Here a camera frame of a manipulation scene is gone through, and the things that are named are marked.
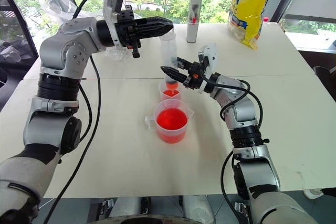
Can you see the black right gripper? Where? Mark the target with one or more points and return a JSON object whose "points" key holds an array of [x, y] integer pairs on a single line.
{"points": [[195, 75]]}

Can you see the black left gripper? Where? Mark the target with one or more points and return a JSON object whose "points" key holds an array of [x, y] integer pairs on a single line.
{"points": [[126, 31]]}

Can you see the large clear plastic syringe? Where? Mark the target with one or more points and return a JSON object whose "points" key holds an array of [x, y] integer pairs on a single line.
{"points": [[169, 51]]}

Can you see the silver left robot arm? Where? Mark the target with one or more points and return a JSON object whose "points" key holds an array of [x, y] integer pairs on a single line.
{"points": [[73, 37]]}

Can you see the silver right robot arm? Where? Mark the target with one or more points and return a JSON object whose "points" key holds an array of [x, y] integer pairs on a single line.
{"points": [[246, 111]]}

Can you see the small clear measuring cup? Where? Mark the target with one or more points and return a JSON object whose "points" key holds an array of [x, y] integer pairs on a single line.
{"points": [[170, 95]]}

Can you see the large clear measuring cup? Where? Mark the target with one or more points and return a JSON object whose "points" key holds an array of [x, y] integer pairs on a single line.
{"points": [[171, 123]]}

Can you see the tall white cylindrical container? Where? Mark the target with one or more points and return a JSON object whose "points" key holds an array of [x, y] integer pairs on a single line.
{"points": [[193, 19]]}

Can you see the clear plastic packaging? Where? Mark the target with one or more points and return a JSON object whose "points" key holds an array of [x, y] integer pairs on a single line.
{"points": [[116, 54]]}

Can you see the yellow plastic bag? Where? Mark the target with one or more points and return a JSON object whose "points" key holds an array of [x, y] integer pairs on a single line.
{"points": [[249, 6]]}

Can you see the crumpled clear plastic bag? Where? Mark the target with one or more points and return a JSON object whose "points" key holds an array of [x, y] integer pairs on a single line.
{"points": [[59, 6]]}

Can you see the red bottle cap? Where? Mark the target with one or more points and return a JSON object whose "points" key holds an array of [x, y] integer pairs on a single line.
{"points": [[266, 19]]}

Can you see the black framed glass panel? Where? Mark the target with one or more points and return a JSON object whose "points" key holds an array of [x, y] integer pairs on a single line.
{"points": [[18, 24]]}

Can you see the white padded cover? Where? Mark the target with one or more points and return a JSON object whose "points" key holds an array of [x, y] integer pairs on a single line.
{"points": [[197, 208], [124, 207]]}

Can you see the dark chair backrest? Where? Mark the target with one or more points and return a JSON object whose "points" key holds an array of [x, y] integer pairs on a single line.
{"points": [[325, 73]]}

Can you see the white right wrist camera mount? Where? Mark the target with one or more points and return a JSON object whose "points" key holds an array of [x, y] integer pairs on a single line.
{"points": [[210, 53]]}

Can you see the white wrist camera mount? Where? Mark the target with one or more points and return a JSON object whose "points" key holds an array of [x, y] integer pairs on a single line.
{"points": [[113, 1], [210, 53]]}

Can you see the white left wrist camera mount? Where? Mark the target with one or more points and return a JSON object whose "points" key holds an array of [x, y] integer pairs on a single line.
{"points": [[113, 1]]}

